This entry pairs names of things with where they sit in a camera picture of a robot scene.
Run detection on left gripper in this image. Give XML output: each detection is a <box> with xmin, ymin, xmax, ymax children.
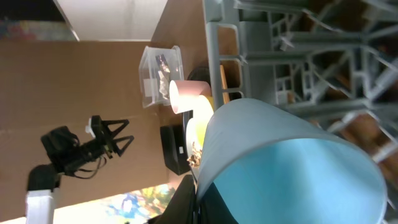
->
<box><xmin>77</xmin><ymin>115</ymin><xmax>134</xmax><ymax>162</ymax></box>

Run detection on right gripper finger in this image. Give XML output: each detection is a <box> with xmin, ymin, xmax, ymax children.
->
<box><xmin>146</xmin><ymin>174</ymin><xmax>196</xmax><ymax>224</ymax></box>

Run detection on food scraps pile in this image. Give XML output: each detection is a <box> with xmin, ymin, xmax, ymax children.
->
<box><xmin>187</xmin><ymin>141</ymin><xmax>203</xmax><ymax>167</ymax></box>

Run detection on white napkin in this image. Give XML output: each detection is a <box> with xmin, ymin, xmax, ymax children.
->
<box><xmin>158</xmin><ymin>70</ymin><xmax>170</xmax><ymax>98</ymax></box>

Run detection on grey plate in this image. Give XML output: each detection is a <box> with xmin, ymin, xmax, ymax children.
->
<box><xmin>185</xmin><ymin>118</ymin><xmax>200</xmax><ymax>175</ymax></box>

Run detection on pink cup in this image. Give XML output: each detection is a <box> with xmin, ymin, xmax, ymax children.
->
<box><xmin>169</xmin><ymin>80</ymin><xmax>211</xmax><ymax>114</ymax></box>

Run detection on yellow bowl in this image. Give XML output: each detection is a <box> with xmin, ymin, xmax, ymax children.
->
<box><xmin>193</xmin><ymin>95</ymin><xmax>214</xmax><ymax>146</ymax></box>

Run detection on blue cup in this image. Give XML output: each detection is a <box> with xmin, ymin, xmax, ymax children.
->
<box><xmin>197</xmin><ymin>98</ymin><xmax>387</xmax><ymax>223</ymax></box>

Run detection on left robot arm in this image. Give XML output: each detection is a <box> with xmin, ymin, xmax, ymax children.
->
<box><xmin>25</xmin><ymin>115</ymin><xmax>134</xmax><ymax>223</ymax></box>

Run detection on clear plastic waste bin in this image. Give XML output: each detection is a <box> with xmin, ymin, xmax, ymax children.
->
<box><xmin>139</xmin><ymin>45</ymin><xmax>184</xmax><ymax>108</ymax></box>

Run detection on grey dishwasher rack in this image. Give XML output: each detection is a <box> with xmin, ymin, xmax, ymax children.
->
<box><xmin>197</xmin><ymin>1</ymin><xmax>397</xmax><ymax>223</ymax></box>

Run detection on black rectangular tray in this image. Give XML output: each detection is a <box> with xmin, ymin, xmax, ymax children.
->
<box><xmin>160</xmin><ymin>125</ymin><xmax>190</xmax><ymax>175</ymax></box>

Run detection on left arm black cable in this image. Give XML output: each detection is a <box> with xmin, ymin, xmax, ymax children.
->
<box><xmin>63</xmin><ymin>155</ymin><xmax>108</xmax><ymax>180</ymax></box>

